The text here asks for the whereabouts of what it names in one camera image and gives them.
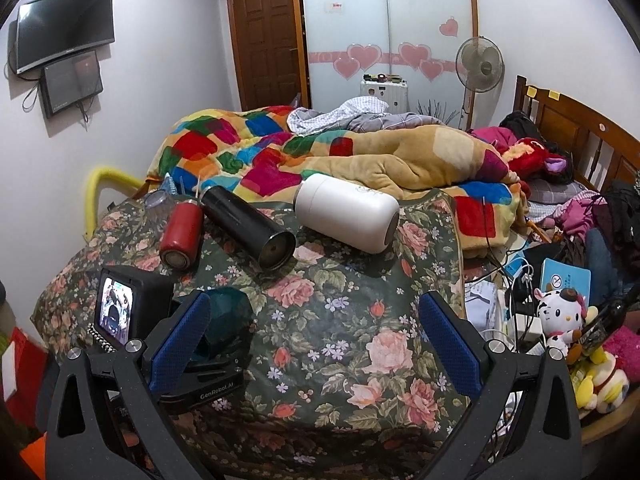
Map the dark green mug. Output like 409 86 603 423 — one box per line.
204 287 254 346

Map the clear plastic cup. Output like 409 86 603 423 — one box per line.
143 188 175 210

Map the yellow plush toy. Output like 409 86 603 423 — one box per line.
570 348 630 418

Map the red box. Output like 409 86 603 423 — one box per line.
1 327 49 428

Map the white cow plush toy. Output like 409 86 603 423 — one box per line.
534 287 587 358

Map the red thermos bottle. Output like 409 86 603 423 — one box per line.
160 200 204 270

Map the black thermos bottle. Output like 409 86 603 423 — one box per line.
200 185 296 271

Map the blue white booklet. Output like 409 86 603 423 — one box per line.
540 258 591 304

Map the colourful patchwork quilt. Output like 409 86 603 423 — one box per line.
146 106 527 256

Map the white thermos bottle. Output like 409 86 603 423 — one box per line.
294 174 399 255

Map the red plush toy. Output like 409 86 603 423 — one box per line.
501 138 566 180

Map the wooden bed headboard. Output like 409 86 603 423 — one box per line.
513 76 639 191

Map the white appliance box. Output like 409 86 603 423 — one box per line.
360 74 409 114

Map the brown wooden door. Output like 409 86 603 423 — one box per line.
228 0 309 110

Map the standing electric fan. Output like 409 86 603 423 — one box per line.
454 36 504 129

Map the white wardrobe with hearts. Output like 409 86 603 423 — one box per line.
300 0 478 129

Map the action camera with screen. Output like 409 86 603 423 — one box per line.
93 266 174 350

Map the yellow padded bed rail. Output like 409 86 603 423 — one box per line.
84 166 143 242

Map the small black wall monitor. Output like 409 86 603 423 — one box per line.
39 50 103 118

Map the wall mounted black television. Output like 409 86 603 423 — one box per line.
13 0 115 75

